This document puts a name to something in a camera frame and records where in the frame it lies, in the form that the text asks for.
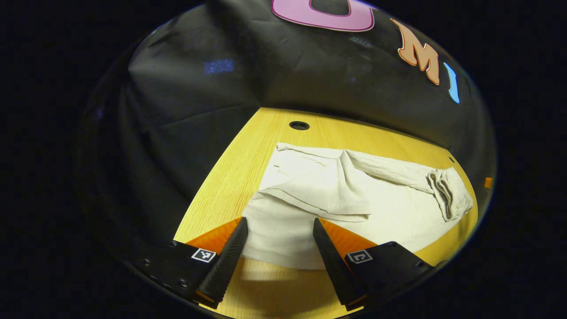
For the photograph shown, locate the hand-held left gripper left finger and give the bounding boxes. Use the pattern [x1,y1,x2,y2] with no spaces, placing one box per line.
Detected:
[133,217,249,310]

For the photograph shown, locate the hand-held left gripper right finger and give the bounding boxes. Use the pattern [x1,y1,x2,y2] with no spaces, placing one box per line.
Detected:
[313,218,435,311]

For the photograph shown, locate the white jeans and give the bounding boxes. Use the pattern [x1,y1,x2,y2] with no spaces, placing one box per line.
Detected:
[241,142,474,270]

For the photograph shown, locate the black backdrop cloth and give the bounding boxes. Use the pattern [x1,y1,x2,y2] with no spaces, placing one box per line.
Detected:
[75,0,497,266]

